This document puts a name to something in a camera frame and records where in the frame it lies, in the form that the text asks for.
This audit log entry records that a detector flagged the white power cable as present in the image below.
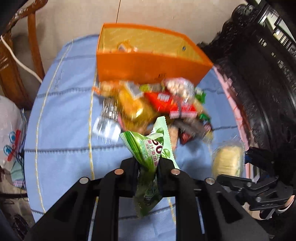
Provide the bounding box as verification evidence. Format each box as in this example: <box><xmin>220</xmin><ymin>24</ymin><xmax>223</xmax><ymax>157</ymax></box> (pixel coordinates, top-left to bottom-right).
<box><xmin>0</xmin><ymin>34</ymin><xmax>43</xmax><ymax>84</ymax></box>

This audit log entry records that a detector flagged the round brown biscuit packet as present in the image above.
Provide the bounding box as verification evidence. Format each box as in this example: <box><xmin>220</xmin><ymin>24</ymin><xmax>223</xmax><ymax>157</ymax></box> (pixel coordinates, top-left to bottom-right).
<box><xmin>117</xmin><ymin>41</ymin><xmax>138</xmax><ymax>53</ymax></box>

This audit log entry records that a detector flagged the carved wooden chair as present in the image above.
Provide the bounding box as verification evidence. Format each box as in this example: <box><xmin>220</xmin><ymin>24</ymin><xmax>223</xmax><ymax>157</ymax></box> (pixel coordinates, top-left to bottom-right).
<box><xmin>1</xmin><ymin>0</ymin><xmax>48</xmax><ymax>110</ymax></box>

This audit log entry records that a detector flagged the yellow cake packet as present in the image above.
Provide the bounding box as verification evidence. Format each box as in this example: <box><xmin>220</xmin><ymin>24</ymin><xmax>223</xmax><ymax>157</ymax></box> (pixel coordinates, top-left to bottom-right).
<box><xmin>115</xmin><ymin>81</ymin><xmax>154</xmax><ymax>122</ymax></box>

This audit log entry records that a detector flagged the green white juice snack packet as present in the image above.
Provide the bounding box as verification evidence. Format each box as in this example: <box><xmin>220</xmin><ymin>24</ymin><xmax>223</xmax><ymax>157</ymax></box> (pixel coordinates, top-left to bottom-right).
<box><xmin>120</xmin><ymin>116</ymin><xmax>178</xmax><ymax>217</ymax></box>

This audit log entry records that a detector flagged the orange cardboard box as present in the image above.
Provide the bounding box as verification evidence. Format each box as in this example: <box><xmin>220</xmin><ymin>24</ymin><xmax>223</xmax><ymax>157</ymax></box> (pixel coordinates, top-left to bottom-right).
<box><xmin>96</xmin><ymin>23</ymin><xmax>213</xmax><ymax>84</ymax></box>

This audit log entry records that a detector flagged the white balls candy bag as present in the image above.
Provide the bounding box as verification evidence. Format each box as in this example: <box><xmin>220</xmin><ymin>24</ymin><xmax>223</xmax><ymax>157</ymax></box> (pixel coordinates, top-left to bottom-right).
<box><xmin>164</xmin><ymin>77</ymin><xmax>195</xmax><ymax>98</ymax></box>

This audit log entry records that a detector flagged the pale round bun packet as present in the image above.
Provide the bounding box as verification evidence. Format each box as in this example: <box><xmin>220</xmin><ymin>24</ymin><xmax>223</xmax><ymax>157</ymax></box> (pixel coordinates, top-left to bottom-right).
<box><xmin>212</xmin><ymin>142</ymin><xmax>244</xmax><ymax>179</ymax></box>

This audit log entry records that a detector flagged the white plastic bag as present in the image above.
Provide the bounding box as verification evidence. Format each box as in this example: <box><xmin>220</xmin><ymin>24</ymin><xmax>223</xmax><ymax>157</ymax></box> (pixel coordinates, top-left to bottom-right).
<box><xmin>0</xmin><ymin>95</ymin><xmax>26</xmax><ymax>172</ymax></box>

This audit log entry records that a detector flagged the blue checked tablecloth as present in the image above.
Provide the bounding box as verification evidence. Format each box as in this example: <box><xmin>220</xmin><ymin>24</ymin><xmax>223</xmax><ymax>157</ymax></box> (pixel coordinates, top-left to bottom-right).
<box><xmin>24</xmin><ymin>35</ymin><xmax>240</xmax><ymax>220</ymax></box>

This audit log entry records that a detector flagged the green plum candy packet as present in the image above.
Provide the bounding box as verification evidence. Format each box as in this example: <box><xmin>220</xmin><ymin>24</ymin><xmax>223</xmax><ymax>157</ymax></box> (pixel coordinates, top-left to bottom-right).
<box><xmin>195</xmin><ymin>88</ymin><xmax>206</xmax><ymax>104</ymax></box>

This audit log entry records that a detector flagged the red striped snack packet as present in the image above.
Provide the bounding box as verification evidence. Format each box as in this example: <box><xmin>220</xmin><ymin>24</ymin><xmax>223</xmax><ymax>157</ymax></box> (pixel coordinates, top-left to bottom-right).
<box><xmin>144</xmin><ymin>92</ymin><xmax>198</xmax><ymax>119</ymax></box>

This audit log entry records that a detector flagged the dark carved wooden furniture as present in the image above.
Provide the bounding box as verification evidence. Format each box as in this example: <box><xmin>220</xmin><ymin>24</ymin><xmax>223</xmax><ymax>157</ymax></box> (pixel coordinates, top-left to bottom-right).
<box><xmin>196</xmin><ymin>3</ymin><xmax>296</xmax><ymax>181</ymax></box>

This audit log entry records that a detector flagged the orange round pastry packet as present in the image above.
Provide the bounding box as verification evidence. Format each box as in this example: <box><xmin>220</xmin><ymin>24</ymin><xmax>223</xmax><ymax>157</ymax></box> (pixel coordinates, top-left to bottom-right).
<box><xmin>92</xmin><ymin>80</ymin><xmax>125</xmax><ymax>97</ymax></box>

